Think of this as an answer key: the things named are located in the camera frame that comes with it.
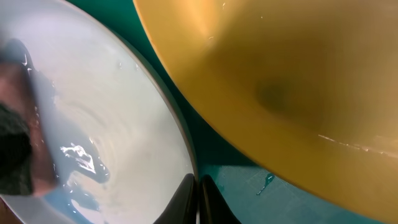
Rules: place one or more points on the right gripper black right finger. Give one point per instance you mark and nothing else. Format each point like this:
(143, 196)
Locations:
(212, 206)

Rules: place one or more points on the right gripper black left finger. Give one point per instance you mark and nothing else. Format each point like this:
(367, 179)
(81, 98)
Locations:
(182, 208)

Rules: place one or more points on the light blue plate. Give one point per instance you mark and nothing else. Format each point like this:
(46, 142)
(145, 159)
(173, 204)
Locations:
(119, 150)

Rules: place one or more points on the brown sponge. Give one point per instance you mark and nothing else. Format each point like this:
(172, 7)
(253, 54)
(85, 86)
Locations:
(26, 165)

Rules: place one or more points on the blue plastic tray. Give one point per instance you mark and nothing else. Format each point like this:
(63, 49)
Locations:
(251, 192)

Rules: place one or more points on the yellow plate right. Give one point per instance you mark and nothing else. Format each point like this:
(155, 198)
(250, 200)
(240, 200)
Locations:
(305, 88)

